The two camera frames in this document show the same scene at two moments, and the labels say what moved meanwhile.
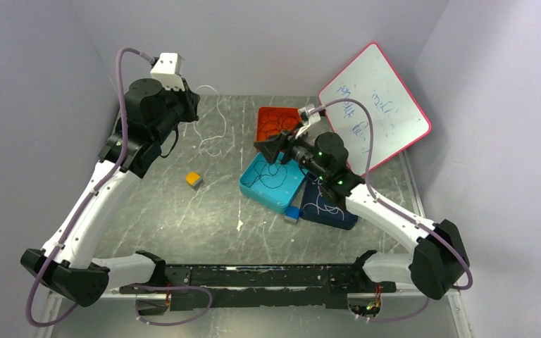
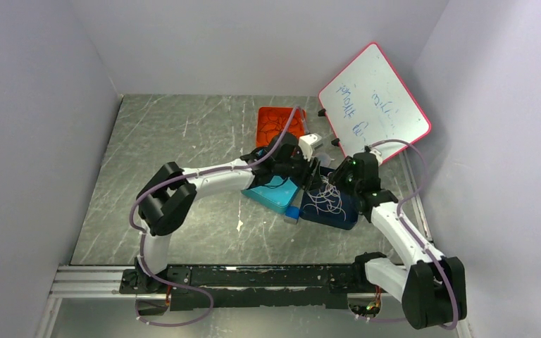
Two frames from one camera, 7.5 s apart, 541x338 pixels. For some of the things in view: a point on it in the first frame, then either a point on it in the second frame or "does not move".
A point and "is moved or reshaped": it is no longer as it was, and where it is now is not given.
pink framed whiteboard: [396, 120] does not move
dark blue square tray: [317, 205] does not move
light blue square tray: [274, 186] does not move
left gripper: [190, 99] to [311, 178]
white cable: [225, 124] is moved or reshaped
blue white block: [291, 215] does not move
